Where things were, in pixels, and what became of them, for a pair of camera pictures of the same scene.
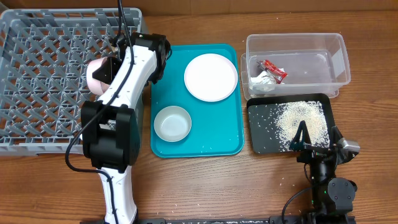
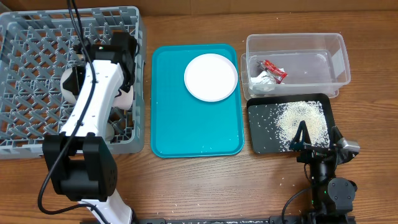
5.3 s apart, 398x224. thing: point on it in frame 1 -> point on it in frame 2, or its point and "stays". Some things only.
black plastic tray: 273,122 stays
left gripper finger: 106,70 -> 74,81
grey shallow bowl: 172,124 -> 69,96
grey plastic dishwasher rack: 45,57 stays
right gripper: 318,149 stays
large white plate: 211,78 stays
